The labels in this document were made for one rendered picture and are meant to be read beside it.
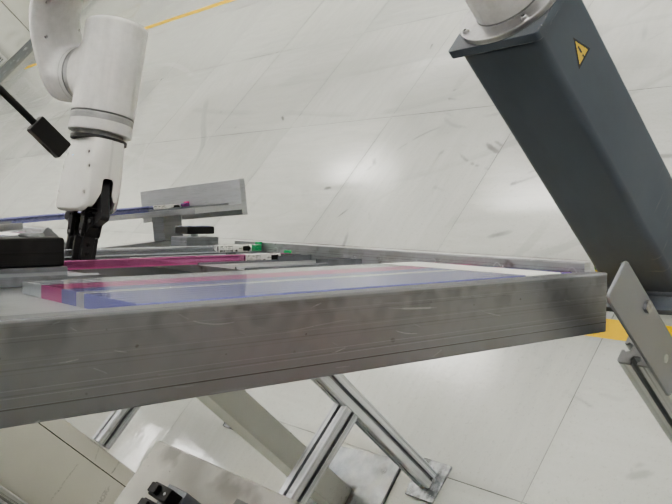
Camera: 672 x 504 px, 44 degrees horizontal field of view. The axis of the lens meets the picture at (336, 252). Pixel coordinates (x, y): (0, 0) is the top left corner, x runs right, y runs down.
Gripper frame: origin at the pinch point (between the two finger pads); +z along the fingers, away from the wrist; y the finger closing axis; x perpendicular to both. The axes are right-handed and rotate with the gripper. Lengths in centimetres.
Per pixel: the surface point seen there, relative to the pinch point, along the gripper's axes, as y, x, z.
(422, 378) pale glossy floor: -29, 102, 17
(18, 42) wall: -750, 228, -211
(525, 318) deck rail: 60, 18, 1
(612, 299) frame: 64, 25, -2
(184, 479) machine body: 2.6, 20.0, 30.4
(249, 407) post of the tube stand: -29, 53, 25
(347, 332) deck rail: 60, -4, 4
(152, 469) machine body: -6.1, 19.6, 31.1
